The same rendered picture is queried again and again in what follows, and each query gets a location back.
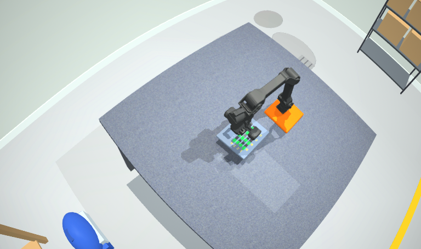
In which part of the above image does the light blue switch panel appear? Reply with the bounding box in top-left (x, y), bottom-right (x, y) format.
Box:
top-left (216, 119), bottom-right (269, 160)

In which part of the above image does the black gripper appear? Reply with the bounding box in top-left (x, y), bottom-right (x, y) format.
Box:
top-left (224, 107), bottom-right (261, 140)

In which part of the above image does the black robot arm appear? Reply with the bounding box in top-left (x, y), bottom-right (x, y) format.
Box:
top-left (227, 67), bottom-right (300, 136)

